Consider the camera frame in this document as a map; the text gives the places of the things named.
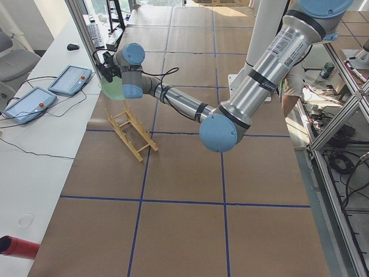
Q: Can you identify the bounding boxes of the light green plate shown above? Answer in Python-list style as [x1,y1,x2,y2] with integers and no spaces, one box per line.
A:
[101,76,125,100]

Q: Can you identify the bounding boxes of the near teach pendant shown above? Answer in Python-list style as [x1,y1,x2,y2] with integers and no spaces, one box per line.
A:
[3,87,57,123]

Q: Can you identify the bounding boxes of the black keyboard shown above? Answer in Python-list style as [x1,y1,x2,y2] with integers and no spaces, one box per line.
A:
[86,23,105,49]

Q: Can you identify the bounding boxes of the far teach pendant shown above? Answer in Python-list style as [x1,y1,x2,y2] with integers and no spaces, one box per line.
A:
[48,65,92,96]

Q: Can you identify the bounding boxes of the person in beige shirt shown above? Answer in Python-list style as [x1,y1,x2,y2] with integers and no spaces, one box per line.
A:
[281,63,305,117]

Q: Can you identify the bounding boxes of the grey office chair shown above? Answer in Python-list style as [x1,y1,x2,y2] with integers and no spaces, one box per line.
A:
[0,28,42,96]

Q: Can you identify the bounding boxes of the black computer mouse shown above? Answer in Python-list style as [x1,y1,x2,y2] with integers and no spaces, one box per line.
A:
[66,43,80,51]

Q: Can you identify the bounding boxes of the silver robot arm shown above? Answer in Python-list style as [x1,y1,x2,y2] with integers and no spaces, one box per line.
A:
[96,1,352,152]

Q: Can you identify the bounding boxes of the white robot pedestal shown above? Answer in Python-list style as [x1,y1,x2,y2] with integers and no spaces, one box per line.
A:
[228,0,291,96]

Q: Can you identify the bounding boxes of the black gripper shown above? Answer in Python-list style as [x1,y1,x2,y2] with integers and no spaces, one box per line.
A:
[96,51,119,83]

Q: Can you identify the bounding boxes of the red cylinder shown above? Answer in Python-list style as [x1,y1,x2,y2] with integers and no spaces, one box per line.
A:
[1,235,40,260]

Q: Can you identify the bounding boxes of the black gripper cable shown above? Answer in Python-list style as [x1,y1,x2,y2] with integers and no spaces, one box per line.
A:
[92,48,180,104]

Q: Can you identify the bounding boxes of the aluminium frame post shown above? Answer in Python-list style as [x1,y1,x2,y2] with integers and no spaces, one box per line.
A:
[65,0,107,83]

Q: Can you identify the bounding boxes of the aluminium side frame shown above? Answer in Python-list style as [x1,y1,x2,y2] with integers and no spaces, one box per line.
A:
[298,36,368,276]

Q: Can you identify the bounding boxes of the green power tool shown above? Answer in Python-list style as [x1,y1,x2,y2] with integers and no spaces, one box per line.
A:
[319,62,335,79]

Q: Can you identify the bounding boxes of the wooden dish rack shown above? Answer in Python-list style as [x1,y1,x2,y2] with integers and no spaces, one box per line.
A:
[105,102,159,162]

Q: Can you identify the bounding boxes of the teach pendant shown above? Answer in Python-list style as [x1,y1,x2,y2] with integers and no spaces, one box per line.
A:
[48,65,92,96]
[3,87,57,123]

